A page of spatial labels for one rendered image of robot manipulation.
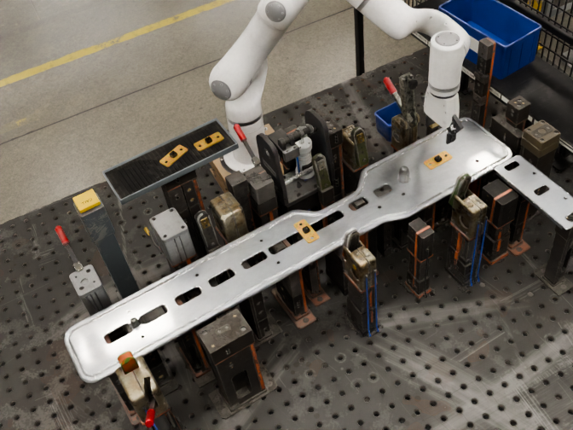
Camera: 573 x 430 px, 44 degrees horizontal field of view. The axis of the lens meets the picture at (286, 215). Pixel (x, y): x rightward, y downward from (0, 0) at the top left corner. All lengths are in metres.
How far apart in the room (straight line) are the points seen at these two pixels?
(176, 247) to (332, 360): 0.56
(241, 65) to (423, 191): 0.65
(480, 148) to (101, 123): 2.45
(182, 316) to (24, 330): 0.69
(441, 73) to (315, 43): 2.50
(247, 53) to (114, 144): 1.93
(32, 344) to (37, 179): 1.69
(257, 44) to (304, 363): 0.93
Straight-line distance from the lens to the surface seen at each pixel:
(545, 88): 2.43
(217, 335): 1.82
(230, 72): 2.19
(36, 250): 2.65
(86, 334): 1.96
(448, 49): 1.89
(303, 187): 2.18
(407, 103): 2.18
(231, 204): 2.01
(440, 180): 2.14
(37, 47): 4.91
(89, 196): 2.04
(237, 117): 2.34
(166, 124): 3.99
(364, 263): 1.88
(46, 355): 2.35
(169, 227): 1.96
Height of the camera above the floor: 2.55
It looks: 49 degrees down
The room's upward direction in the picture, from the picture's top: 9 degrees counter-clockwise
